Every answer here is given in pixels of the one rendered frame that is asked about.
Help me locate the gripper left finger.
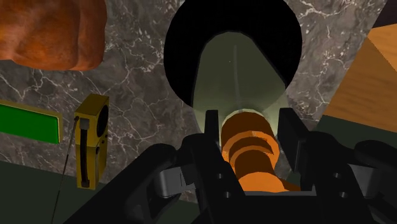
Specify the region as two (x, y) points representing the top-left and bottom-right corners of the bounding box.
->
(63, 109), (246, 224)

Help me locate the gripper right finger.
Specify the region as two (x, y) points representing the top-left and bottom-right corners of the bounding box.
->
(277, 107), (397, 224)

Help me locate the orange-handled spatula with grey blade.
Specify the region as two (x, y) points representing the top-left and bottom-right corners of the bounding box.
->
(192, 31), (302, 193)

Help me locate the yellow portable radio with antenna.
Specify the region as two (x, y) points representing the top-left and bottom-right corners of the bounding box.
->
(50, 94), (110, 224)

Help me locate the orange wooden box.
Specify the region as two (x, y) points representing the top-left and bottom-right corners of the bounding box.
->
(322, 23), (397, 134)

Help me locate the black round plate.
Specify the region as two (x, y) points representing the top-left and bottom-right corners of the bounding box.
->
(163, 0), (303, 109)

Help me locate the green box with yellow rim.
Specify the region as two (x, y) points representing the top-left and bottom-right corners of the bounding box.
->
(0, 99), (64, 144)

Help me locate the brown bread loaf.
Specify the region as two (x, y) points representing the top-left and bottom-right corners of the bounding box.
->
(0, 0), (108, 71)

